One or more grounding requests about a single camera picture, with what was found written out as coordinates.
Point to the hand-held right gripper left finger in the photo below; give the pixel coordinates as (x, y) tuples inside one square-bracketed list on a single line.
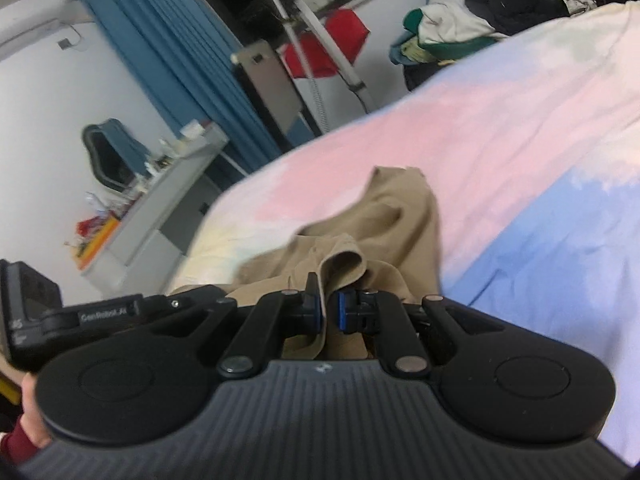
[(316, 315)]

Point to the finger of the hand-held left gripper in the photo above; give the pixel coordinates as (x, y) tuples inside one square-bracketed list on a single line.
[(172, 305)]

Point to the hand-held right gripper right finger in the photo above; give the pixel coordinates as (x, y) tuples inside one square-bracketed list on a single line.
[(342, 315)]

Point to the tan printed t-shirt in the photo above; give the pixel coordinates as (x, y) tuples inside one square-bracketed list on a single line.
[(390, 220)]

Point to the person's left forearm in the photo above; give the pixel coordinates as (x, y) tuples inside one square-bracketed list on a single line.
[(15, 440)]

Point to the white dressing table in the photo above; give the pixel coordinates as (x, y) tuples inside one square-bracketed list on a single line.
[(160, 220)]

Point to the orange box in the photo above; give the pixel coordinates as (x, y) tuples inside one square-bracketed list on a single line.
[(100, 242)]

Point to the steamer ironing board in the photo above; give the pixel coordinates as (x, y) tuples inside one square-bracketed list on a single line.
[(272, 90)]

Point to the pastel bed sheet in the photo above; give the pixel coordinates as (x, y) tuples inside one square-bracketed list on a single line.
[(500, 135)]

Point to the blue curtain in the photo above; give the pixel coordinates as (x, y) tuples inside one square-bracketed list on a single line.
[(165, 50)]

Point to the red cloth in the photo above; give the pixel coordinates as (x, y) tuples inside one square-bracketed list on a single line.
[(330, 45)]

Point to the garment steamer stand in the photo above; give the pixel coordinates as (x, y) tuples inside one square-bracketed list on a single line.
[(325, 40)]

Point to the green striped garment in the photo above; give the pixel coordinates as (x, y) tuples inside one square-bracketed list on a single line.
[(450, 47)]

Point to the dark window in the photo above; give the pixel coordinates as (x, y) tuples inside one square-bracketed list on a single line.
[(240, 0)]

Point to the black garment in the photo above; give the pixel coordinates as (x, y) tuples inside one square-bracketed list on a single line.
[(520, 2)]

